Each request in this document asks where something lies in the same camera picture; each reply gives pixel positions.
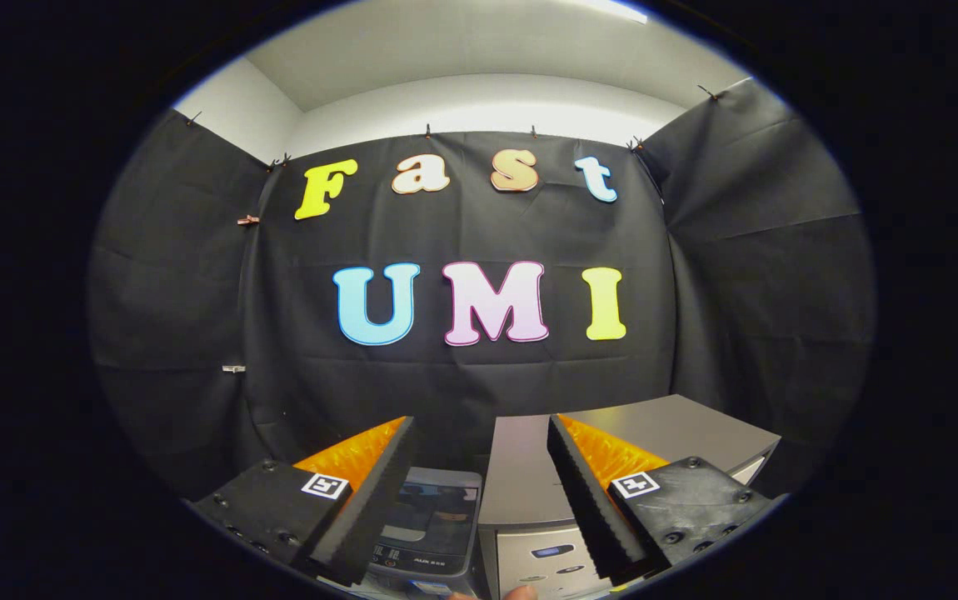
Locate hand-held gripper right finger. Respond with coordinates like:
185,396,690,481
546,412,785,584

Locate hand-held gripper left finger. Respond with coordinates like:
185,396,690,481
192,415,416,588

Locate grey top-load washing machine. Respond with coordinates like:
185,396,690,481
365,466,485,598

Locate grey metal cabinet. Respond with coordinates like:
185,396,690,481
477,393,782,600

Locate black backdrop cloth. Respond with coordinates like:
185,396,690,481
87,77,876,503

